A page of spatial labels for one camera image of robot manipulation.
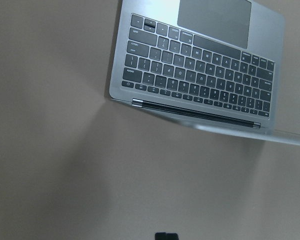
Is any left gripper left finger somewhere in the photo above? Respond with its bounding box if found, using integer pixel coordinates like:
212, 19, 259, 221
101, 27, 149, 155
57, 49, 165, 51
154, 232, 167, 240

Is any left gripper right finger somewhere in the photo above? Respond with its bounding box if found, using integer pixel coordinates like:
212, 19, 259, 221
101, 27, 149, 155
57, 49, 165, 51
166, 232, 178, 240

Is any grey laptop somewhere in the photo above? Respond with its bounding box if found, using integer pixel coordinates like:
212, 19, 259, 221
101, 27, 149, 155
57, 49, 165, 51
109, 0, 300, 146

